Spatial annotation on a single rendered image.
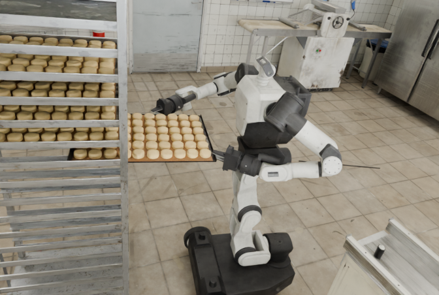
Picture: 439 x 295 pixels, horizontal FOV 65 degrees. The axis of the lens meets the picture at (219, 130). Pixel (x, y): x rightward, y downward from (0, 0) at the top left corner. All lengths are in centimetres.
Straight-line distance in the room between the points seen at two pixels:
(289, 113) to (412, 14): 445
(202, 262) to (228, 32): 388
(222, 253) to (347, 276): 92
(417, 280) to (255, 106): 100
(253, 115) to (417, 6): 441
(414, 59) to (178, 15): 338
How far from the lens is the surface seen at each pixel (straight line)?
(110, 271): 231
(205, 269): 227
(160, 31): 515
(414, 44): 564
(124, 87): 123
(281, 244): 231
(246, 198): 191
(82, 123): 134
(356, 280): 172
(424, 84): 552
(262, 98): 149
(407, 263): 181
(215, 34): 538
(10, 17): 123
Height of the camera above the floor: 199
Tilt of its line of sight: 30 degrees down
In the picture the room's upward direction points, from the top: 9 degrees clockwise
